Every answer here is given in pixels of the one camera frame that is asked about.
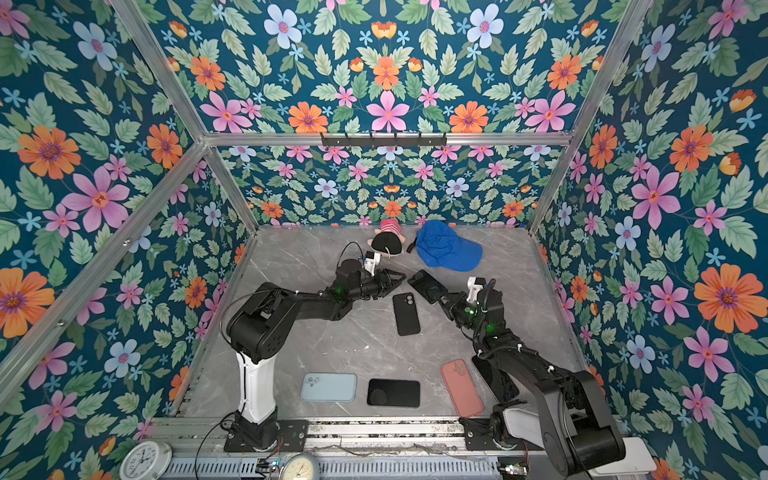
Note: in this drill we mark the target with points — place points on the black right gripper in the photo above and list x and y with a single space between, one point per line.
456 308

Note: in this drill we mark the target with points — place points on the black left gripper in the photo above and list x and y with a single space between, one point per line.
384 281

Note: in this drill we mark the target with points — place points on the black smartphone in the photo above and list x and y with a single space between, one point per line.
427 286
486 375

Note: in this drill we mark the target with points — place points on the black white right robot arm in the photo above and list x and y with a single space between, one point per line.
568 417

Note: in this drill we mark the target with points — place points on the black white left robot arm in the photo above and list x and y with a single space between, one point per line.
259 330

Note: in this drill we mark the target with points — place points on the pink phone case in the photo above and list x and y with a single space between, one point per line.
461 388

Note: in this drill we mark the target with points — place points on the light blue phone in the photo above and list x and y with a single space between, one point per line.
329 387

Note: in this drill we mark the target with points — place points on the plush doll pink striped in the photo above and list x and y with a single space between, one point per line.
389 239

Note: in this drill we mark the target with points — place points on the blue baseball cap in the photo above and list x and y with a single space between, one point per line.
439 246

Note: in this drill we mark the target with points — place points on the white vented strip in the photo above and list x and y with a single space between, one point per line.
340 468

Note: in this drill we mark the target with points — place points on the round timer gauge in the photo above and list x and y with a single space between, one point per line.
300 467

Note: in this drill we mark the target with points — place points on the white rectangular box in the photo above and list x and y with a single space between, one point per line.
637 461

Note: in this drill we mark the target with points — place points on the white round clock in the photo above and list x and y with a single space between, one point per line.
147 460

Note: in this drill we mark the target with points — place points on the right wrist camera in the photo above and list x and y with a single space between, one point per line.
474 286

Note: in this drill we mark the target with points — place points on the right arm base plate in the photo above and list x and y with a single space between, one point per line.
479 435

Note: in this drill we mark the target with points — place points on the black hook rail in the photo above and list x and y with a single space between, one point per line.
371 140

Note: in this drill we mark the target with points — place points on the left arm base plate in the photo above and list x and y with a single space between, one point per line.
288 436

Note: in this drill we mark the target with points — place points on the aluminium front rail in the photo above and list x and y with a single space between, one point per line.
386 435

